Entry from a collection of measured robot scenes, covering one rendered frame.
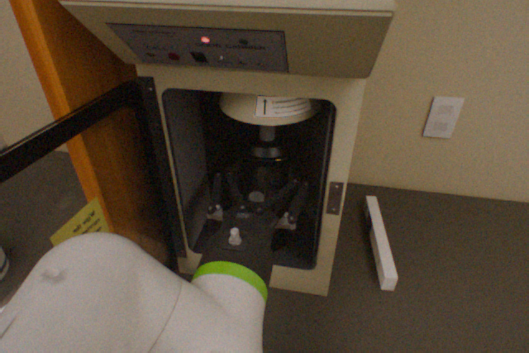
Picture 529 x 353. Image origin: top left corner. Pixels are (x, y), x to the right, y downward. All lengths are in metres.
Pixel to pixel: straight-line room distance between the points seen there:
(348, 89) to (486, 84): 0.57
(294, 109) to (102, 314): 0.37
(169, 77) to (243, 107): 0.12
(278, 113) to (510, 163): 0.77
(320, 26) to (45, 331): 0.31
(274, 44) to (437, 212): 0.76
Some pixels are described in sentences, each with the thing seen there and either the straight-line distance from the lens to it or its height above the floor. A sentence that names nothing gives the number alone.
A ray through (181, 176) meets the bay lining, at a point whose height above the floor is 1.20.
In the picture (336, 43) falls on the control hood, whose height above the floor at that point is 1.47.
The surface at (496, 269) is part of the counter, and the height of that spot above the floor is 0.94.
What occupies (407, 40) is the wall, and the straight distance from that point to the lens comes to 0.91.
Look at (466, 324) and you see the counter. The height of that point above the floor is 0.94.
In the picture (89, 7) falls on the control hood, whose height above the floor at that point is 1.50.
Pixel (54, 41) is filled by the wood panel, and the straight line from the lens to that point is 0.49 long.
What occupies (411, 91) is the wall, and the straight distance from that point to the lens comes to 0.96.
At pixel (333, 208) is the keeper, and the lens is 0.58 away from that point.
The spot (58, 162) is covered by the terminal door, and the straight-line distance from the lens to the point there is 0.43.
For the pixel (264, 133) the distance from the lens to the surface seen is 0.57.
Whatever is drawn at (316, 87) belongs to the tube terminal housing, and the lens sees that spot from 0.47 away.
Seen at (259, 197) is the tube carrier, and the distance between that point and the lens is 0.61.
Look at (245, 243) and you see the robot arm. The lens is 0.42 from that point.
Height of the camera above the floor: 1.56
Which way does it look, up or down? 34 degrees down
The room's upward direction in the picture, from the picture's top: straight up
